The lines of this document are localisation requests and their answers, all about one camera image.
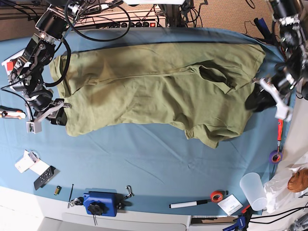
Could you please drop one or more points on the olive green t-shirt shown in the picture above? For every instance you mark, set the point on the olive green t-shirt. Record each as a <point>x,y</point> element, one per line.
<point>156,93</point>

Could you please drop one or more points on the small yellow battery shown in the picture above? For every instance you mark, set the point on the small yellow battery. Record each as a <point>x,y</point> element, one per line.
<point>57,190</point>

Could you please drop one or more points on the blue bar clamp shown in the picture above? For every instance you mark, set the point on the blue bar clamp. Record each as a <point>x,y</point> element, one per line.
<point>241,223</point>

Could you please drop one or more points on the orange screwdriver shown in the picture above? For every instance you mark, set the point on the orange screwdriver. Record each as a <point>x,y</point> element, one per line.
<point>279,134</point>

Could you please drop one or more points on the translucent plastic cup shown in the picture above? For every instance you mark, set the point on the translucent plastic cup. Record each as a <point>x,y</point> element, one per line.
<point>253,190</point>

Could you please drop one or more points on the white card packet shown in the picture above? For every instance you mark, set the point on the white card packet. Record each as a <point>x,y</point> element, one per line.
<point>31,160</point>

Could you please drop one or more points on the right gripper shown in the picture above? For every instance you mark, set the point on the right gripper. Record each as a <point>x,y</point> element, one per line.
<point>54,106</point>

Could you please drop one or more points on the blue table clamp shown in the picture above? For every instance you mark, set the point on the blue table clamp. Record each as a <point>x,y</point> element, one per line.
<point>98,204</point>

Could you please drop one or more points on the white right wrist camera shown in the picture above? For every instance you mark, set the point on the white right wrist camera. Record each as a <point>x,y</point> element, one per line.
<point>33,127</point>

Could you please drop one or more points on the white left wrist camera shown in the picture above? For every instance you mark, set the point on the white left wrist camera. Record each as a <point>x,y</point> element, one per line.
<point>284,112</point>

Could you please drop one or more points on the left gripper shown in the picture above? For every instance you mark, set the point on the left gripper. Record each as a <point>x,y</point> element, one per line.
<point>270,88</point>

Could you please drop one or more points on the paper with orange block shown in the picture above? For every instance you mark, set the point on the paper with orange block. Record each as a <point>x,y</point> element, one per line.
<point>12,64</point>

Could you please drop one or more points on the blue table cloth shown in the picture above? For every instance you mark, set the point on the blue table cloth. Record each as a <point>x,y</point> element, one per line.
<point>160,164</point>

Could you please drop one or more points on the black power strip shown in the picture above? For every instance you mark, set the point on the black power strip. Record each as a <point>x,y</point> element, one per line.
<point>149,23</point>

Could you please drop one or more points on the orange white utility knife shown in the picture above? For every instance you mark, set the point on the orange white utility knife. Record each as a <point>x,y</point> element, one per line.
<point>11,113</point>

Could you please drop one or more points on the white plastic bag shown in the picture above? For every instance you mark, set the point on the white plastic bag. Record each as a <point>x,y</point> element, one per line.
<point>276,190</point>

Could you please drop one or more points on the white paper note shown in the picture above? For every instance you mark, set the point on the white paper note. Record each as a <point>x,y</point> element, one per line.
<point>230,205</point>

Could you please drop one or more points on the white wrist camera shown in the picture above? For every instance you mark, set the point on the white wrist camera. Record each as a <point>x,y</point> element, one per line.
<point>284,112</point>
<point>33,127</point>

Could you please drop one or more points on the black remote control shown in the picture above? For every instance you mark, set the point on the black remote control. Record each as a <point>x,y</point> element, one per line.
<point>44,177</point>

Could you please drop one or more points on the brown wooden object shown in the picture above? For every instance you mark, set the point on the brown wooden object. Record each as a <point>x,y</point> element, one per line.
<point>299,181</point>

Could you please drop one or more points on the white black marker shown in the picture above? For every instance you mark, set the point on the white black marker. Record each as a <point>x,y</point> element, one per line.
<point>189,204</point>

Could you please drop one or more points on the purple tape roll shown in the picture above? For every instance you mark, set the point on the purple tape roll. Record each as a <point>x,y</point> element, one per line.
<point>275,157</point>

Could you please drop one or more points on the metal carabiner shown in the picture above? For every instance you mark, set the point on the metal carabiner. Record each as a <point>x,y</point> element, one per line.
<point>130,193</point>

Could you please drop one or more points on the red tape roll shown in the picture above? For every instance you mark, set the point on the red tape roll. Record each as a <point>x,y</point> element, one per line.
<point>217,196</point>

